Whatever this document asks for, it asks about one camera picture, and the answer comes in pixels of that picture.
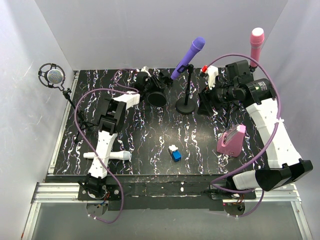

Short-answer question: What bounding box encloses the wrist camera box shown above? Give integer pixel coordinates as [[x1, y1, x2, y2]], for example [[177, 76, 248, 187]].
[[200, 65, 219, 90], [140, 66, 149, 74]]

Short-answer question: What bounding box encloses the black round-base mic stand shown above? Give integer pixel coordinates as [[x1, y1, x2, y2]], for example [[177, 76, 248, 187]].
[[146, 86, 169, 108]]

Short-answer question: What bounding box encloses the purple handheld microphone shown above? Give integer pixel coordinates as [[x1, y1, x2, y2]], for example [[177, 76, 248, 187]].
[[170, 36, 206, 80]]

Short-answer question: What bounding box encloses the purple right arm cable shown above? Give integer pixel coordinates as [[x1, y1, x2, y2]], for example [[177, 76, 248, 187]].
[[207, 52, 285, 218]]

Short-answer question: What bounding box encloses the black stand with purple mic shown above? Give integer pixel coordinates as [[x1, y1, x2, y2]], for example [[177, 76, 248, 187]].
[[175, 64, 196, 115]]

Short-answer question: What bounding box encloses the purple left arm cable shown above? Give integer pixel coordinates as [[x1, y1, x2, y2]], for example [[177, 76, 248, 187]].
[[74, 68, 141, 224]]

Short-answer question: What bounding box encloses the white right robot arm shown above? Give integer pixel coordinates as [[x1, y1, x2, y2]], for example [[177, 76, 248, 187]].
[[199, 60, 313, 199]]

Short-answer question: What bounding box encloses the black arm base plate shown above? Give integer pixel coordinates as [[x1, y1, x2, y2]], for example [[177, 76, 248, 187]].
[[77, 179, 257, 212]]

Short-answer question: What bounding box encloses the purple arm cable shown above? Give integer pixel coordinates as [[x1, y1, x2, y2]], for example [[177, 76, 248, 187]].
[[207, 52, 285, 218], [74, 68, 141, 224]]

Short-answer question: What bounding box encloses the black left tripod stand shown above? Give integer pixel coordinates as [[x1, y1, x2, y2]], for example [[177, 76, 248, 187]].
[[62, 88, 96, 131]]

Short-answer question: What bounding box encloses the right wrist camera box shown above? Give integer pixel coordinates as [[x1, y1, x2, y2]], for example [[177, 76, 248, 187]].
[[200, 65, 219, 90]]

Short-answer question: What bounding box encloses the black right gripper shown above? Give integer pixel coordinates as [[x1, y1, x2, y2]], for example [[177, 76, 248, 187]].
[[196, 77, 238, 117]]

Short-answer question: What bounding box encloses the pink box holder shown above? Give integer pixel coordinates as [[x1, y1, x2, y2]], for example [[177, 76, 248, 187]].
[[216, 124, 246, 157]]

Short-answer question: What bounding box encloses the pink handheld microphone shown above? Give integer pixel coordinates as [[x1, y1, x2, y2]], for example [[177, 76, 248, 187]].
[[250, 27, 265, 62]]

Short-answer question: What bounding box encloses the silver studio mic shock mount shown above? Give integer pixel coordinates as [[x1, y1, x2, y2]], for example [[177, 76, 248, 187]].
[[38, 63, 66, 92]]

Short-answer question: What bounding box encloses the blue and white block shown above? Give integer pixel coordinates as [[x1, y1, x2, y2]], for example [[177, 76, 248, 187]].
[[168, 145, 182, 162]]

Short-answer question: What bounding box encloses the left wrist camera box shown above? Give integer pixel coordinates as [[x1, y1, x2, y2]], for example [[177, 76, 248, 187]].
[[140, 66, 149, 74]]

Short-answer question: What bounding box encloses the white handheld microphone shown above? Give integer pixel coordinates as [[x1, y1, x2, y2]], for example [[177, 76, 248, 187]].
[[83, 150, 132, 162]]

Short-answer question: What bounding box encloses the black tripod stand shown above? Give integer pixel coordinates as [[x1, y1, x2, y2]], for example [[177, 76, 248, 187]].
[[222, 64, 258, 131], [62, 88, 96, 131]]

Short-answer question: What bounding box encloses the aluminium frame rail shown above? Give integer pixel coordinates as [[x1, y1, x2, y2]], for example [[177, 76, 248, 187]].
[[21, 181, 313, 240]]

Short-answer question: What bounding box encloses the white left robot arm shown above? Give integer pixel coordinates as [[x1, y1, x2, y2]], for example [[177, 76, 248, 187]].
[[79, 69, 173, 200]]

